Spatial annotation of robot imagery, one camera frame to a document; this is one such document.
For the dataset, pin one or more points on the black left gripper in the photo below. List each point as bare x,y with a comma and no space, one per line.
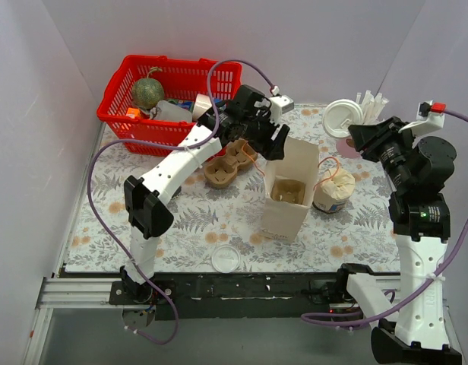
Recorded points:
265,134

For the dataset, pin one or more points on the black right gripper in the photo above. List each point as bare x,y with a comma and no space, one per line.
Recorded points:
373,136

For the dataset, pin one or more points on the kraft paper bag orange handles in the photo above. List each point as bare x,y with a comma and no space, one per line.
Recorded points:
281,220

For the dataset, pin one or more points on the brown pulp cup carrier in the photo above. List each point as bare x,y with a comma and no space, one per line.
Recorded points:
222,170
288,190

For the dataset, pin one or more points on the white plastic coffee lid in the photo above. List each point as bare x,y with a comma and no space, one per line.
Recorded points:
225,259

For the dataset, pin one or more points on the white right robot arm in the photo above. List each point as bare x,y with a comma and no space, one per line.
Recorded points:
422,225

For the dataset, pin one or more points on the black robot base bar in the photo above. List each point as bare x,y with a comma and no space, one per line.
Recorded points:
238,295

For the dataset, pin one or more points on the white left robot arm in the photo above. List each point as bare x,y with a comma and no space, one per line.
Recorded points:
147,197

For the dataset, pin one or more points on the pink straw holder cup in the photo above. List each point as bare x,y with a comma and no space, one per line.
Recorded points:
348,146

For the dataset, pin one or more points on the white wrapped straws bundle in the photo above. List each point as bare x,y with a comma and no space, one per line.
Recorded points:
371,106

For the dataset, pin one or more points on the blue white can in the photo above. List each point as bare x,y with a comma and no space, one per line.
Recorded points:
201,105

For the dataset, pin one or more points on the floral patterned table mat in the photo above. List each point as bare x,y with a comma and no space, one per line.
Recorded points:
207,218

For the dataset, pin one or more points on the red plastic shopping basket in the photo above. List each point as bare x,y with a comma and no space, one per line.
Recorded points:
185,97

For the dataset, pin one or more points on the grey pouch package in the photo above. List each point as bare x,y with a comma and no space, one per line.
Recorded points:
172,111

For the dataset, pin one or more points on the green round melon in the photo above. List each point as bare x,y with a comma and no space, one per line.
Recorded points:
147,92

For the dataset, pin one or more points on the orange small carton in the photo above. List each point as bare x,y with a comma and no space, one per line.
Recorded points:
133,113

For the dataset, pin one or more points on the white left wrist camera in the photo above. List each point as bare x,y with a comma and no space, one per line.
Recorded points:
280,103

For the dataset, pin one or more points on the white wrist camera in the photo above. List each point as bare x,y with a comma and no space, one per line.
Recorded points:
280,103
430,119

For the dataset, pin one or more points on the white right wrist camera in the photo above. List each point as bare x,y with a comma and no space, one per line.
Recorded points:
430,119

